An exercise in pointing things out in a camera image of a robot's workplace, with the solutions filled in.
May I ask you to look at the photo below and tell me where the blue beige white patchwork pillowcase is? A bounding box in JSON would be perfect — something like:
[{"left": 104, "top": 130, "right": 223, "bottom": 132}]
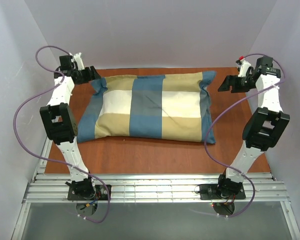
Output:
[{"left": 77, "top": 71, "right": 216, "bottom": 144}]

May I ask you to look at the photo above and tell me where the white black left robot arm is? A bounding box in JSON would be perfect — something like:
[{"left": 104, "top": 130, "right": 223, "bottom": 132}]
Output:
[{"left": 39, "top": 52, "right": 100, "bottom": 200}]

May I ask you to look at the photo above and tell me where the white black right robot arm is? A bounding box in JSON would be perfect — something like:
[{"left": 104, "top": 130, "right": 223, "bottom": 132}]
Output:
[{"left": 216, "top": 55, "right": 290, "bottom": 198}]

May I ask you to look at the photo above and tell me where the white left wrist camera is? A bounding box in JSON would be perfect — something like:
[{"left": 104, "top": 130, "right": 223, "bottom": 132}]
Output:
[{"left": 69, "top": 52, "right": 85, "bottom": 71}]

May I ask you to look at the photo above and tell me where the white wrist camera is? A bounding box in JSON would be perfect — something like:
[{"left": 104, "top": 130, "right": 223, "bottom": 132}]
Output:
[
  {"left": 69, "top": 52, "right": 85, "bottom": 71},
  {"left": 236, "top": 56, "right": 252, "bottom": 78}
]

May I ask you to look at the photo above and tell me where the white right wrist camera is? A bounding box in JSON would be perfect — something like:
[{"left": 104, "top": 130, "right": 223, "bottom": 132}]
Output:
[{"left": 236, "top": 56, "right": 252, "bottom": 78}]

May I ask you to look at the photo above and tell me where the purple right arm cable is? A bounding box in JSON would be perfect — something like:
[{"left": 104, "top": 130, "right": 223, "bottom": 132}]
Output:
[{"left": 192, "top": 52, "right": 288, "bottom": 218}]

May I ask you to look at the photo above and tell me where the aluminium left side rail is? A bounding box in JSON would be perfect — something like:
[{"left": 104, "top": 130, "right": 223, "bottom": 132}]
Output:
[{"left": 33, "top": 138, "right": 53, "bottom": 180}]

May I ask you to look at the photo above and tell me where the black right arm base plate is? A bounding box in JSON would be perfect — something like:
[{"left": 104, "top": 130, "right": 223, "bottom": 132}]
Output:
[{"left": 195, "top": 183, "right": 246, "bottom": 200}]

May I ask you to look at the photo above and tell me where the aluminium front rail frame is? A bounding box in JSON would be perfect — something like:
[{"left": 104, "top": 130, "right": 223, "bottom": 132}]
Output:
[{"left": 23, "top": 173, "right": 290, "bottom": 203}]

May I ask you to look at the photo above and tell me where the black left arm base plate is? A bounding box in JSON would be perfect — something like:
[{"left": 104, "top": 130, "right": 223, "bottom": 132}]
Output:
[{"left": 67, "top": 184, "right": 112, "bottom": 201}]

